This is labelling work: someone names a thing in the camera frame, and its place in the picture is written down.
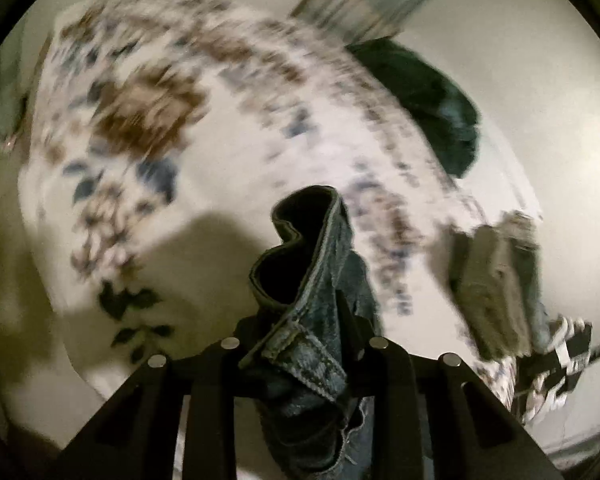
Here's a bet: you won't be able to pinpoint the dark green cloth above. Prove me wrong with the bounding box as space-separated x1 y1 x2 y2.
347 37 483 179

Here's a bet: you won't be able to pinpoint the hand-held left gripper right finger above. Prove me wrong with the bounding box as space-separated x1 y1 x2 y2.
336 304 566 480

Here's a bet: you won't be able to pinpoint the floral printed bed sheet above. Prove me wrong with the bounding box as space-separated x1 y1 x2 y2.
17 0 548 411

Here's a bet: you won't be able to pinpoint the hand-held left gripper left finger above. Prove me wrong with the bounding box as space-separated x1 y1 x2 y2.
55 316 262 480

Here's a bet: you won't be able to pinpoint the pale green cloth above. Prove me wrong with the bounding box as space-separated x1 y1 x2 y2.
0 25 33 153

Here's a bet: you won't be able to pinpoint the blue denim pants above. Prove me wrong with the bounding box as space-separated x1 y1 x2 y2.
237 185 553 480

